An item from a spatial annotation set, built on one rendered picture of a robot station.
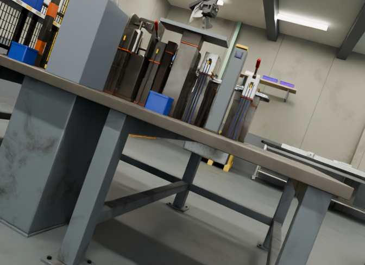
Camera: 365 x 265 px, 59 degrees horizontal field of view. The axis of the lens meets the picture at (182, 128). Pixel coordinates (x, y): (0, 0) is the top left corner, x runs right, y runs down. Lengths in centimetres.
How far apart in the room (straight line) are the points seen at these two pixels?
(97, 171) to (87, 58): 52
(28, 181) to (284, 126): 668
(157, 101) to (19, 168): 69
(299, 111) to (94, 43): 660
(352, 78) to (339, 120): 95
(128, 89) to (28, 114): 57
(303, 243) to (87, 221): 80
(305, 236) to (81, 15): 128
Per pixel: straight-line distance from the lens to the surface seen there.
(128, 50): 186
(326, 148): 777
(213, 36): 168
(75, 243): 142
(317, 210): 114
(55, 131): 150
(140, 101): 187
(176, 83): 169
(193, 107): 182
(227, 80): 165
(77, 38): 158
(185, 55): 171
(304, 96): 783
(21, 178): 162
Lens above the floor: 73
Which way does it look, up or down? 2 degrees down
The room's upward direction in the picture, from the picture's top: 20 degrees clockwise
